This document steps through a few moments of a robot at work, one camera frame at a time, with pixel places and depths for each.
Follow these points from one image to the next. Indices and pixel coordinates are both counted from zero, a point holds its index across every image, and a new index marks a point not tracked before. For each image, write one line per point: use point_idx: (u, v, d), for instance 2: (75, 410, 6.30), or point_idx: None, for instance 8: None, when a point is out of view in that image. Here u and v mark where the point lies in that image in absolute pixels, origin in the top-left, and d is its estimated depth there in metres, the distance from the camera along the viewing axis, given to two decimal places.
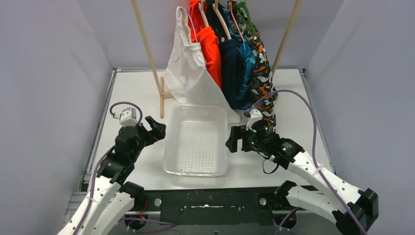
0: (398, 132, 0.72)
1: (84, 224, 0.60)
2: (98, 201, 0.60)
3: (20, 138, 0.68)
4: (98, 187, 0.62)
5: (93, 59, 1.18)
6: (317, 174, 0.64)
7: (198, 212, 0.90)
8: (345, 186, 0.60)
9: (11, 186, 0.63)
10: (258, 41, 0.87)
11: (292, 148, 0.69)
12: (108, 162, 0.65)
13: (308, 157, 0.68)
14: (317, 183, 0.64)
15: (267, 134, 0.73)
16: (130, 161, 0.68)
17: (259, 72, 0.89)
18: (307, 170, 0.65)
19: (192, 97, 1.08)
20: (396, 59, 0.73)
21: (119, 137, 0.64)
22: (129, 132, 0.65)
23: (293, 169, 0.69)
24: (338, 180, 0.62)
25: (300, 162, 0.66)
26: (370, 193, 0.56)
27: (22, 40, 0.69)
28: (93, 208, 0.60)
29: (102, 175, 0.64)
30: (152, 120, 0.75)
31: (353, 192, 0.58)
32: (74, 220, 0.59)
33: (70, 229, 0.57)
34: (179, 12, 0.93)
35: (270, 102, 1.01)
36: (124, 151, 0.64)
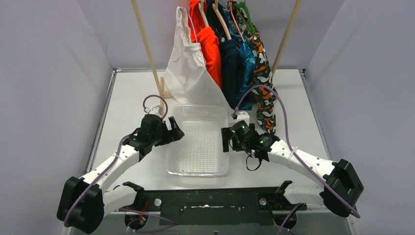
0: (398, 132, 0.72)
1: (108, 173, 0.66)
2: (123, 159, 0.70)
3: (20, 138, 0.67)
4: (124, 151, 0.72)
5: (93, 59, 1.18)
6: (292, 155, 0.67)
7: (198, 212, 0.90)
8: (319, 162, 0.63)
9: (11, 186, 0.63)
10: (258, 41, 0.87)
11: (269, 138, 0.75)
12: (133, 137, 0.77)
13: (284, 145, 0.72)
14: (295, 165, 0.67)
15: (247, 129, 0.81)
16: (149, 142, 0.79)
17: (259, 72, 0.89)
18: (283, 154, 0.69)
19: (192, 97, 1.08)
20: (396, 59, 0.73)
21: (145, 119, 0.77)
22: (152, 116, 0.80)
23: (274, 159, 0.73)
24: (312, 158, 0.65)
25: (276, 149, 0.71)
26: (344, 164, 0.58)
27: (22, 40, 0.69)
28: (118, 164, 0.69)
29: (126, 145, 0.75)
30: (173, 121, 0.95)
31: (327, 166, 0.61)
32: (99, 168, 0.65)
33: (94, 175, 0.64)
34: (179, 12, 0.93)
35: (270, 102, 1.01)
36: (147, 129, 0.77)
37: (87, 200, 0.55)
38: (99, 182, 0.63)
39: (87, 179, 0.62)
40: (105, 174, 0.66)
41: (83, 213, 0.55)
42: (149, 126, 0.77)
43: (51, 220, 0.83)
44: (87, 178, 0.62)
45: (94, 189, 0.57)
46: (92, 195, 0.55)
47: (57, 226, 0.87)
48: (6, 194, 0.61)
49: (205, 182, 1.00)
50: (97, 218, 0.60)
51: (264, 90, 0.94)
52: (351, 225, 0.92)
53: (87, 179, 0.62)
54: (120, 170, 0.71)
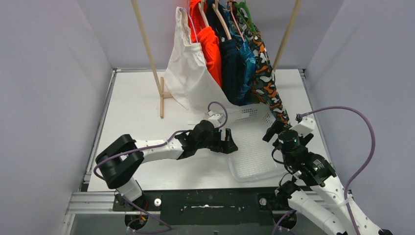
0: (399, 132, 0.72)
1: (153, 150, 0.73)
2: (169, 147, 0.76)
3: (20, 137, 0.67)
4: (172, 141, 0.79)
5: (93, 59, 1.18)
6: (344, 205, 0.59)
7: (198, 212, 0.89)
8: (367, 223, 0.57)
9: (10, 187, 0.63)
10: (258, 41, 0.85)
11: (324, 169, 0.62)
12: (183, 137, 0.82)
13: (337, 183, 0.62)
14: (339, 213, 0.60)
15: (297, 147, 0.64)
16: (194, 149, 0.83)
17: (261, 72, 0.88)
18: (334, 198, 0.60)
19: (192, 98, 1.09)
20: (397, 59, 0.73)
21: (199, 126, 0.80)
22: (206, 126, 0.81)
23: (317, 190, 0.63)
24: (362, 215, 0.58)
25: (329, 187, 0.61)
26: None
27: (21, 40, 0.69)
28: (164, 148, 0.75)
29: (177, 139, 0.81)
30: (228, 133, 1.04)
31: (375, 233, 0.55)
32: (149, 142, 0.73)
33: (144, 144, 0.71)
34: (179, 12, 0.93)
35: (278, 99, 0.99)
36: (195, 136, 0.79)
37: (128, 159, 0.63)
38: (145, 152, 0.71)
39: (137, 144, 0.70)
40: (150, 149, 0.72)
41: (117, 169, 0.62)
42: (199, 134, 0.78)
43: (51, 220, 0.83)
44: (138, 143, 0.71)
45: (137, 155, 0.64)
46: (134, 159, 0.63)
47: (57, 226, 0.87)
48: (6, 192, 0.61)
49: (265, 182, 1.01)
50: (122, 182, 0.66)
51: (269, 89, 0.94)
52: None
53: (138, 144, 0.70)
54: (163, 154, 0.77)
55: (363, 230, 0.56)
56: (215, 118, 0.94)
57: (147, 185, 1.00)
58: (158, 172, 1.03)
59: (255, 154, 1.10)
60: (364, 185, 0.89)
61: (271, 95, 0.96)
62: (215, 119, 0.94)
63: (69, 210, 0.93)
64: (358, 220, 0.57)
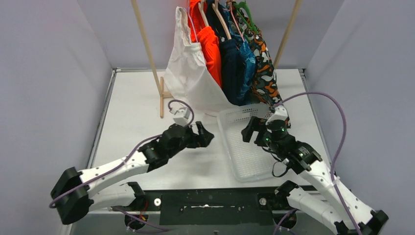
0: (398, 132, 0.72)
1: (105, 177, 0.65)
2: (127, 168, 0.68)
3: (20, 137, 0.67)
4: (133, 158, 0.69)
5: (93, 59, 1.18)
6: (332, 188, 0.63)
7: (198, 212, 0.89)
8: (357, 204, 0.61)
9: (10, 186, 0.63)
10: (260, 41, 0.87)
11: (310, 155, 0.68)
12: (151, 146, 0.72)
13: (324, 167, 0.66)
14: (330, 196, 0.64)
15: (284, 135, 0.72)
16: (165, 158, 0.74)
17: (263, 71, 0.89)
18: (321, 181, 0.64)
19: (191, 97, 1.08)
20: (396, 59, 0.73)
21: (167, 132, 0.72)
22: (175, 131, 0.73)
23: (305, 176, 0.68)
24: (351, 197, 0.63)
25: (315, 171, 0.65)
26: (384, 218, 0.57)
27: (21, 41, 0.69)
28: (121, 171, 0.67)
29: (141, 152, 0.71)
30: (200, 126, 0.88)
31: (365, 212, 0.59)
32: (100, 169, 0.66)
33: (93, 174, 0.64)
34: (179, 12, 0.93)
35: (279, 98, 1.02)
36: (165, 145, 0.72)
37: (72, 198, 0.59)
38: (92, 184, 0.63)
39: (84, 176, 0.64)
40: (102, 177, 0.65)
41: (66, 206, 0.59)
42: (168, 142, 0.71)
43: (51, 220, 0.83)
44: (84, 176, 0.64)
45: (82, 190, 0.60)
46: (78, 196, 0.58)
47: (57, 226, 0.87)
48: (6, 192, 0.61)
49: (265, 182, 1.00)
50: (80, 213, 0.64)
51: (270, 88, 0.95)
52: None
53: (84, 176, 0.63)
54: (123, 176, 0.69)
55: (355, 211, 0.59)
56: (180, 115, 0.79)
57: (146, 185, 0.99)
58: (157, 171, 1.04)
59: (255, 154, 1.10)
60: (364, 185, 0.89)
61: (272, 94, 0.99)
62: (180, 117, 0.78)
63: None
64: (348, 201, 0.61)
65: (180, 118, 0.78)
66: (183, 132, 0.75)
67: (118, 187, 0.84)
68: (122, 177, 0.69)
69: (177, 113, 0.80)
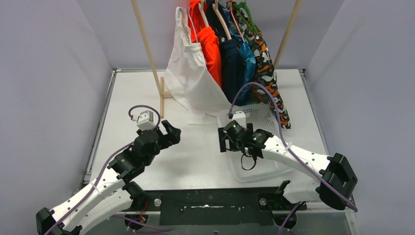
0: (398, 132, 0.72)
1: (79, 208, 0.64)
2: (99, 191, 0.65)
3: (21, 137, 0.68)
4: (103, 178, 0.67)
5: (93, 59, 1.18)
6: (287, 152, 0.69)
7: (198, 212, 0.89)
8: (314, 156, 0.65)
9: (11, 187, 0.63)
10: (260, 41, 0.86)
11: (262, 135, 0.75)
12: (122, 158, 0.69)
13: (277, 140, 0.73)
14: (289, 160, 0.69)
15: (239, 130, 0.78)
16: (141, 165, 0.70)
17: (263, 71, 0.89)
18: (277, 151, 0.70)
19: (191, 97, 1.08)
20: (396, 59, 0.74)
21: (139, 139, 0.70)
22: (149, 136, 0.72)
23: (267, 155, 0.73)
24: (307, 152, 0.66)
25: (270, 146, 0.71)
26: (338, 157, 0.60)
27: (21, 41, 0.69)
28: (93, 196, 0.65)
29: (111, 168, 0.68)
30: (168, 124, 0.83)
31: (323, 161, 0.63)
32: (71, 200, 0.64)
33: (65, 209, 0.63)
34: (179, 12, 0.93)
35: (279, 98, 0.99)
36: (138, 152, 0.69)
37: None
38: (66, 220, 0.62)
39: (57, 213, 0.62)
40: (75, 209, 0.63)
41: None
42: (141, 148, 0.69)
43: None
44: (57, 213, 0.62)
45: (57, 229, 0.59)
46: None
47: None
48: (6, 192, 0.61)
49: (265, 182, 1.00)
50: None
51: (271, 88, 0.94)
52: (351, 225, 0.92)
53: (56, 214, 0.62)
54: (99, 199, 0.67)
55: (312, 163, 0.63)
56: (145, 120, 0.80)
57: (146, 185, 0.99)
58: (157, 172, 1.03)
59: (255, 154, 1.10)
60: (363, 185, 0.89)
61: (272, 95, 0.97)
62: (144, 121, 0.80)
63: None
64: (304, 158, 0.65)
65: (144, 122, 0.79)
66: (157, 136, 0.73)
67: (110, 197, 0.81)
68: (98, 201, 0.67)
69: (140, 118, 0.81)
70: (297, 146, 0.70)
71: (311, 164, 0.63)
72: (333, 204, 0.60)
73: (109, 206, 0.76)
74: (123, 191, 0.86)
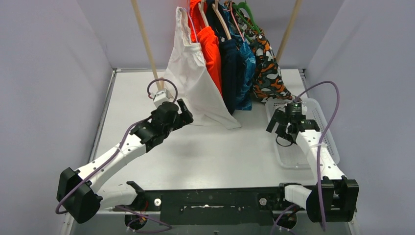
0: (398, 132, 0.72)
1: (105, 168, 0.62)
2: (124, 153, 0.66)
3: (20, 138, 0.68)
4: (127, 143, 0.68)
5: (93, 59, 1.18)
6: (314, 147, 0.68)
7: (198, 213, 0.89)
8: (332, 167, 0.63)
9: (11, 186, 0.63)
10: (263, 40, 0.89)
11: (310, 125, 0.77)
12: (143, 126, 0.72)
13: (317, 136, 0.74)
14: (310, 154, 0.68)
15: (297, 110, 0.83)
16: (162, 134, 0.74)
17: (268, 70, 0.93)
18: (309, 141, 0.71)
19: (191, 98, 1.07)
20: (397, 59, 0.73)
21: (161, 107, 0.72)
22: (170, 106, 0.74)
23: (299, 139, 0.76)
24: (330, 161, 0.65)
25: (307, 134, 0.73)
26: (353, 182, 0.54)
27: (21, 42, 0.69)
28: (118, 158, 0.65)
29: (134, 134, 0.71)
30: (183, 103, 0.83)
31: (335, 174, 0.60)
32: (96, 162, 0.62)
33: (90, 169, 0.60)
34: (179, 12, 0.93)
35: (286, 93, 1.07)
36: (160, 120, 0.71)
37: (77, 198, 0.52)
38: (93, 179, 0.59)
39: (82, 173, 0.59)
40: (101, 170, 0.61)
41: (76, 207, 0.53)
42: (164, 116, 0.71)
43: (51, 220, 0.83)
44: (82, 173, 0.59)
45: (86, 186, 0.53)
46: (82, 193, 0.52)
47: (56, 225, 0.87)
48: (6, 192, 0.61)
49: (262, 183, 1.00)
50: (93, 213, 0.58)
51: (277, 85, 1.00)
52: (351, 225, 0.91)
53: (81, 174, 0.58)
54: (121, 164, 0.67)
55: (325, 169, 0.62)
56: (162, 96, 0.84)
57: (146, 185, 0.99)
58: (157, 171, 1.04)
59: (256, 155, 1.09)
60: (363, 185, 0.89)
61: (279, 90, 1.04)
62: (161, 97, 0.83)
63: None
64: (324, 161, 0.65)
65: (161, 98, 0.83)
66: (178, 107, 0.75)
67: (118, 186, 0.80)
68: (119, 167, 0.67)
69: (158, 95, 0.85)
70: (327, 153, 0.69)
71: (322, 169, 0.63)
72: (311, 208, 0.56)
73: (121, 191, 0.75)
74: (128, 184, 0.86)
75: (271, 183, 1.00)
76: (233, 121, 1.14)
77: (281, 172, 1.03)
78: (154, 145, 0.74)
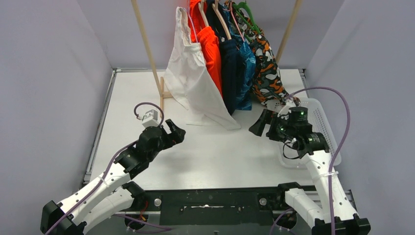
0: (399, 131, 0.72)
1: (87, 200, 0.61)
2: (107, 184, 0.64)
3: (21, 137, 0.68)
4: (111, 172, 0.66)
5: (93, 59, 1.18)
6: (325, 177, 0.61)
7: (198, 213, 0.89)
8: (344, 202, 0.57)
9: (11, 187, 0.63)
10: (263, 40, 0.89)
11: (318, 142, 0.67)
12: (128, 153, 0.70)
13: (328, 159, 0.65)
14: (320, 184, 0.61)
15: (302, 120, 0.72)
16: (146, 161, 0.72)
17: (267, 70, 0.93)
18: (318, 168, 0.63)
19: (191, 98, 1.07)
20: (398, 59, 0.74)
21: (144, 134, 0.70)
22: (152, 132, 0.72)
23: (307, 163, 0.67)
24: (341, 195, 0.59)
25: (316, 158, 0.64)
26: (365, 223, 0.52)
27: (21, 41, 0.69)
28: (101, 189, 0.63)
29: (119, 163, 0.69)
30: (172, 123, 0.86)
31: (348, 212, 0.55)
32: (79, 194, 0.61)
33: (73, 201, 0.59)
34: (179, 12, 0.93)
35: (285, 93, 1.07)
36: (144, 148, 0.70)
37: (59, 231, 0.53)
38: (74, 212, 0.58)
39: (65, 205, 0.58)
40: (83, 201, 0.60)
41: None
42: (146, 144, 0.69)
43: None
44: (65, 205, 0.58)
45: (68, 220, 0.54)
46: (64, 227, 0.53)
47: None
48: (6, 192, 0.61)
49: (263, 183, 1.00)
50: None
51: (275, 85, 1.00)
52: None
53: (64, 206, 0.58)
54: (104, 194, 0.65)
55: (337, 206, 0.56)
56: (149, 118, 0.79)
57: (147, 185, 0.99)
58: (157, 171, 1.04)
59: (255, 156, 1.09)
60: (363, 186, 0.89)
61: (277, 91, 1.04)
62: (149, 119, 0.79)
63: None
64: (334, 196, 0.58)
65: (149, 120, 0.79)
66: (160, 133, 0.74)
67: (112, 195, 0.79)
68: (103, 197, 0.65)
69: (145, 117, 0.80)
70: (339, 183, 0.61)
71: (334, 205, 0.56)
72: None
73: (112, 204, 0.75)
74: (124, 189, 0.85)
75: (271, 183, 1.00)
76: (233, 121, 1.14)
77: (281, 173, 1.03)
78: (138, 172, 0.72)
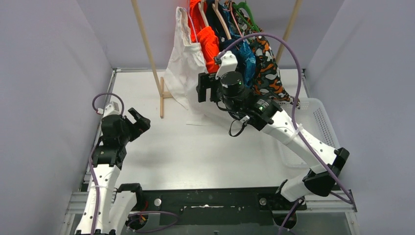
0: (399, 132, 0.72)
1: (100, 209, 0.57)
2: (105, 185, 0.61)
3: (20, 138, 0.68)
4: (100, 175, 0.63)
5: (93, 59, 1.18)
6: (296, 135, 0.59)
7: (198, 213, 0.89)
8: (322, 147, 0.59)
9: (11, 186, 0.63)
10: (263, 40, 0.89)
11: (269, 105, 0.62)
12: (100, 151, 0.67)
13: (286, 117, 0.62)
14: (295, 145, 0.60)
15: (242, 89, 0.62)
16: (122, 146, 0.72)
17: (266, 70, 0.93)
18: (286, 131, 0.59)
19: (192, 97, 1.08)
20: (398, 60, 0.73)
21: (104, 125, 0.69)
22: (111, 119, 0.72)
23: (268, 131, 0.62)
24: (316, 140, 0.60)
25: (277, 124, 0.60)
26: (345, 153, 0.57)
27: (20, 42, 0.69)
28: (103, 192, 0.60)
29: (99, 164, 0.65)
30: (134, 111, 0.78)
31: (330, 152, 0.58)
32: (88, 211, 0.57)
33: (88, 220, 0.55)
34: (179, 12, 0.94)
35: (285, 94, 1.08)
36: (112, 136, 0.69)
37: None
38: (98, 226, 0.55)
39: (83, 229, 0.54)
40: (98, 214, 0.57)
41: None
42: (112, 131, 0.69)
43: (51, 220, 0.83)
44: (84, 228, 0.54)
45: None
46: None
47: (57, 226, 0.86)
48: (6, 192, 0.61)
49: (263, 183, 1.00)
50: None
51: (275, 85, 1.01)
52: (351, 225, 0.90)
53: (84, 229, 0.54)
54: (110, 195, 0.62)
55: (320, 154, 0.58)
56: (111, 110, 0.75)
57: (147, 185, 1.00)
58: (157, 171, 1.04)
59: (255, 155, 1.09)
60: (362, 186, 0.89)
61: (277, 91, 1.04)
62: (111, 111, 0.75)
63: (70, 210, 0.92)
64: (314, 146, 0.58)
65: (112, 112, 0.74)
66: (119, 116, 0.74)
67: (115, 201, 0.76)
68: (111, 198, 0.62)
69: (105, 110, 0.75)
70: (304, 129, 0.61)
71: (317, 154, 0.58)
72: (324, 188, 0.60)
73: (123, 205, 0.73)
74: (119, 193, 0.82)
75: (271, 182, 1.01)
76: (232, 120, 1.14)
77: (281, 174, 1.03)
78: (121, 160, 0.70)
